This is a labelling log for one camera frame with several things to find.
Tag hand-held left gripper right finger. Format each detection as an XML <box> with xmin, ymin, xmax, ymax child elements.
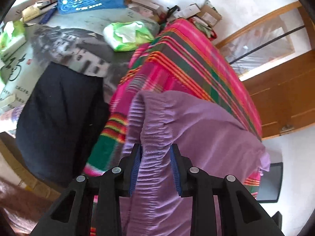
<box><xmin>170</xmin><ymin>144</ymin><xmax>283</xmax><ymax>236</ymax></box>

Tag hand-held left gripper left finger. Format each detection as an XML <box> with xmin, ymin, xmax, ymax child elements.
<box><xmin>31</xmin><ymin>144</ymin><xmax>143</xmax><ymax>236</ymax></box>

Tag purple sweater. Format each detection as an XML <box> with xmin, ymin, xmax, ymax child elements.
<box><xmin>118</xmin><ymin>91</ymin><xmax>271</xmax><ymax>236</ymax></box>

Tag black mesh chair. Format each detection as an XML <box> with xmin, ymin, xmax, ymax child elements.
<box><xmin>256</xmin><ymin>162</ymin><xmax>284</xmax><ymax>227</ymax></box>

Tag black cloth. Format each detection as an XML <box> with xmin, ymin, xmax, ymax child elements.
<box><xmin>16</xmin><ymin>62</ymin><xmax>110</xmax><ymax>188</ymax></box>

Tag pink green plaid blanket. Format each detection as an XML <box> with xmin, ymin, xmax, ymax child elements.
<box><xmin>82</xmin><ymin>18</ymin><xmax>263</xmax><ymax>236</ymax></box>

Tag wooden door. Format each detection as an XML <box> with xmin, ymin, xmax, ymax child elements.
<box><xmin>244</xmin><ymin>52</ymin><xmax>315</xmax><ymax>141</ymax></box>

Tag green tissue pack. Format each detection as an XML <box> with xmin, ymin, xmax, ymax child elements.
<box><xmin>103</xmin><ymin>21</ymin><xmax>156</xmax><ymax>53</ymax></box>

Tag grey printed table cover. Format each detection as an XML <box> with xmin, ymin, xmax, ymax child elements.
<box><xmin>0</xmin><ymin>7</ymin><xmax>161</xmax><ymax>134</ymax></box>

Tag cardboard box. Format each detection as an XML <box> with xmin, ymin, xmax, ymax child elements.
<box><xmin>200</xmin><ymin>0</ymin><xmax>222</xmax><ymax>28</ymax></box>

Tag green white tissue package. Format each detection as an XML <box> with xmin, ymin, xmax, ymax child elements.
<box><xmin>0</xmin><ymin>21</ymin><xmax>27</xmax><ymax>55</ymax></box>

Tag door frame with plastic curtain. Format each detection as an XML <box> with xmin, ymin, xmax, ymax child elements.
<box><xmin>215</xmin><ymin>1</ymin><xmax>315</xmax><ymax>82</ymax></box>

